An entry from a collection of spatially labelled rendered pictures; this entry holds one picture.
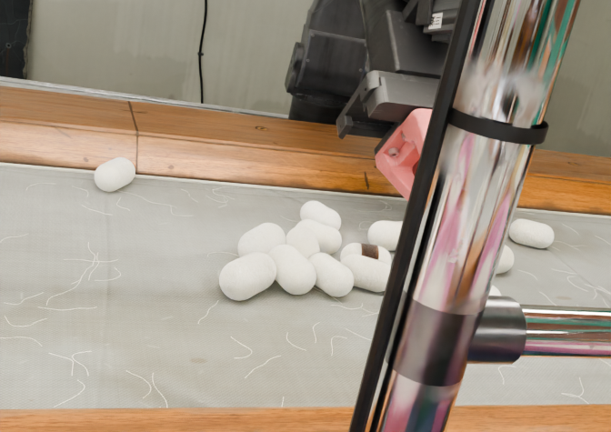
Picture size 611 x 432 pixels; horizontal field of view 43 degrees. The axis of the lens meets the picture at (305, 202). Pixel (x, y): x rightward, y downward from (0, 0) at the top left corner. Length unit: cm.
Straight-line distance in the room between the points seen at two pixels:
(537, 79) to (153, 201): 38
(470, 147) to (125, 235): 32
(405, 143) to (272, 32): 199
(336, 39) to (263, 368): 53
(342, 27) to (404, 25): 30
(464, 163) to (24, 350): 23
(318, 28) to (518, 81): 66
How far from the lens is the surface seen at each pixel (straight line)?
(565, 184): 74
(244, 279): 41
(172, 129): 61
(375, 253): 48
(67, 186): 54
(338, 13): 85
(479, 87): 19
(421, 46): 54
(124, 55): 249
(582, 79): 261
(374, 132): 56
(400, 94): 51
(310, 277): 43
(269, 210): 55
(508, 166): 19
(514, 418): 34
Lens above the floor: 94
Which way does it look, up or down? 20 degrees down
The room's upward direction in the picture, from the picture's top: 12 degrees clockwise
